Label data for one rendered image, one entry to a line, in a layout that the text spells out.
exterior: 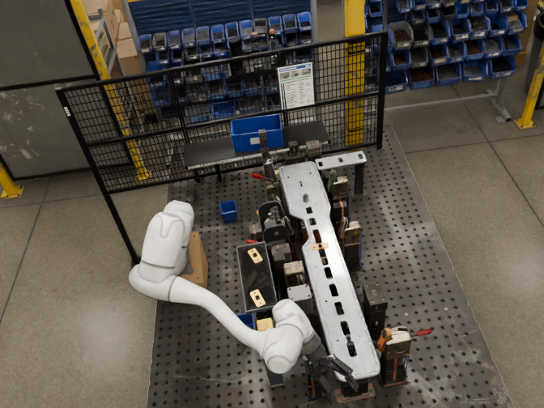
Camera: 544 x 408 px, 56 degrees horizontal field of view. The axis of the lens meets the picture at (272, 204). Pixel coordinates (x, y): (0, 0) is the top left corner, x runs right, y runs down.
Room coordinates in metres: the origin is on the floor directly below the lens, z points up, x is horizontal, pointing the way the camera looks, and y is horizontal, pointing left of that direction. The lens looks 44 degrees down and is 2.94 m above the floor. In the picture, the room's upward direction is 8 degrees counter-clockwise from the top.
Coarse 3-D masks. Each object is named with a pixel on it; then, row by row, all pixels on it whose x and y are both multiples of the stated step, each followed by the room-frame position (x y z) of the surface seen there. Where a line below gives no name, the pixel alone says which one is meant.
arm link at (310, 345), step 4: (312, 332) 1.01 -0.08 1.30; (312, 336) 1.00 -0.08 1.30; (316, 336) 1.00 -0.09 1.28; (308, 340) 0.98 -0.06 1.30; (312, 340) 0.98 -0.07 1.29; (316, 340) 0.99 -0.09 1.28; (320, 340) 1.00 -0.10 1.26; (304, 344) 0.97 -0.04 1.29; (308, 344) 0.97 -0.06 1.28; (312, 344) 0.97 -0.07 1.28; (316, 344) 0.98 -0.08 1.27; (304, 348) 0.97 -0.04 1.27; (308, 348) 0.96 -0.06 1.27; (312, 348) 0.96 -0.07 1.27; (316, 348) 0.96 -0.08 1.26; (300, 352) 0.97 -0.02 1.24; (304, 352) 0.96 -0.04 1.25; (308, 352) 0.96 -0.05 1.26
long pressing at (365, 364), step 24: (288, 168) 2.29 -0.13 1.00; (312, 168) 2.26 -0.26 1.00; (288, 192) 2.09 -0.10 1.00; (312, 192) 2.07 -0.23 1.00; (312, 216) 1.88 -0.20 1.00; (312, 240) 1.71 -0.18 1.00; (336, 240) 1.69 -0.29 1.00; (312, 264) 1.56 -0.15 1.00; (336, 264) 1.54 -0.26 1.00; (312, 288) 1.42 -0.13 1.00; (336, 312) 1.27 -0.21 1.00; (360, 312) 1.26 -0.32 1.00; (336, 336) 1.16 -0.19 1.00; (360, 336) 1.14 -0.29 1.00; (360, 360) 1.03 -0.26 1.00
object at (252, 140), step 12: (240, 120) 2.64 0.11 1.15; (252, 120) 2.63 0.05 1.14; (264, 120) 2.63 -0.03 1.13; (276, 120) 2.63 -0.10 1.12; (240, 132) 2.64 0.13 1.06; (252, 132) 2.64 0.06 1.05; (276, 132) 2.47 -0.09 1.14; (240, 144) 2.48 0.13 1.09; (252, 144) 2.48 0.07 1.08; (276, 144) 2.47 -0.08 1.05
